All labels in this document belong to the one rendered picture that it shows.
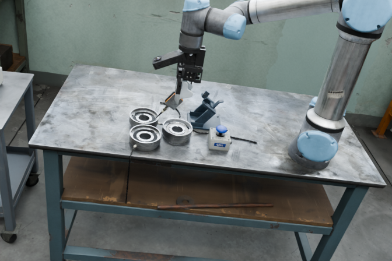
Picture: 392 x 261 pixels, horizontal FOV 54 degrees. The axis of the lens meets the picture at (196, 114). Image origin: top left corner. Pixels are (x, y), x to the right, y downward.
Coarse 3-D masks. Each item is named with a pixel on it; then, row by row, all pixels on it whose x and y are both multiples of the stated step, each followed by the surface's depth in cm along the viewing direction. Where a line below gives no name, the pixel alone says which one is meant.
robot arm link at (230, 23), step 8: (232, 8) 117; (208, 16) 112; (216, 16) 112; (224, 16) 111; (232, 16) 111; (240, 16) 111; (208, 24) 113; (216, 24) 112; (224, 24) 111; (232, 24) 110; (240, 24) 110; (208, 32) 116; (216, 32) 113; (224, 32) 112; (232, 32) 111; (240, 32) 112
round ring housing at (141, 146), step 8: (136, 128) 131; (144, 128) 132; (152, 128) 132; (136, 136) 127; (144, 136) 130; (152, 136) 128; (160, 136) 127; (136, 144) 124; (144, 144) 123; (152, 144) 124
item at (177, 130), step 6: (168, 120) 136; (174, 120) 138; (180, 120) 138; (174, 126) 136; (180, 126) 136; (186, 126) 137; (162, 132) 133; (168, 132) 130; (174, 132) 133; (180, 132) 133; (168, 138) 131; (174, 138) 130; (180, 138) 130; (186, 138) 132
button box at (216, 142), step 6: (210, 132) 133; (216, 132) 133; (228, 132) 135; (210, 138) 132; (216, 138) 131; (222, 138) 131; (228, 138) 132; (210, 144) 131; (216, 144) 131; (222, 144) 131; (228, 144) 131; (222, 150) 133; (228, 150) 133
